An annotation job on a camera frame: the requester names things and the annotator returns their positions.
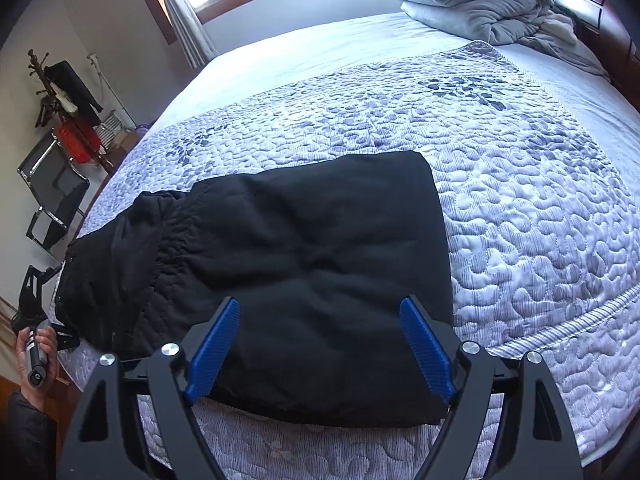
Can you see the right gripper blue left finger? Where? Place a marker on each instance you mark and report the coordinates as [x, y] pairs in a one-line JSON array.
[[207, 345]]

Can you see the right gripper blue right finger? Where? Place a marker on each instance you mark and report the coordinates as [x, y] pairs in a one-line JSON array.
[[433, 359]]

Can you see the black pants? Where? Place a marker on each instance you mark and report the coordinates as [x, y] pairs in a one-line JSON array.
[[319, 258]]

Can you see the person's left hand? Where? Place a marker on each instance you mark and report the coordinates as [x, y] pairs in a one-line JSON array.
[[33, 350]]

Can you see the person's left dark sleeve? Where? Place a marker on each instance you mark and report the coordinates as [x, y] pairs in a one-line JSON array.
[[28, 441]]

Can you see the black chrome chair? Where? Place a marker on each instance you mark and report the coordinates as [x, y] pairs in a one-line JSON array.
[[58, 188]]

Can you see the red bag on rack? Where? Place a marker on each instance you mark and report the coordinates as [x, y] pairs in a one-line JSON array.
[[79, 139]]

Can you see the grey quilted bedspread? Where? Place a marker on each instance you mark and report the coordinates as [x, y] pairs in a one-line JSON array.
[[536, 164]]

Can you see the white drying rack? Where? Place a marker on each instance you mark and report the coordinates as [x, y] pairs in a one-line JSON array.
[[116, 118]]

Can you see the wooden coat rack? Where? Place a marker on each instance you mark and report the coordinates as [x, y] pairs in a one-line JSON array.
[[61, 107]]

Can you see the black garment on rack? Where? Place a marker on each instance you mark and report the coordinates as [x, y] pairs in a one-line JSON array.
[[64, 76]]

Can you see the white grey curtain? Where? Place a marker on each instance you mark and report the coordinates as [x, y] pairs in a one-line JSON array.
[[196, 45]]

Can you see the grey folded duvet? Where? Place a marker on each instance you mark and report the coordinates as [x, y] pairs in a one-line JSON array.
[[537, 24]]

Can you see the dark wooden headboard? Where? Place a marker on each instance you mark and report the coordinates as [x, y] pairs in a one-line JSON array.
[[602, 31]]

